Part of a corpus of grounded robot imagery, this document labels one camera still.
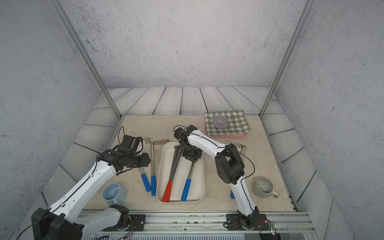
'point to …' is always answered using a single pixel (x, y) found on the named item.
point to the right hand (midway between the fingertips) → (192, 160)
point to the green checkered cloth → (237, 123)
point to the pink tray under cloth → (243, 135)
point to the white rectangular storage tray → (164, 152)
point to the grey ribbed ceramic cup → (263, 188)
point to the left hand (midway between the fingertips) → (150, 160)
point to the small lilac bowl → (220, 121)
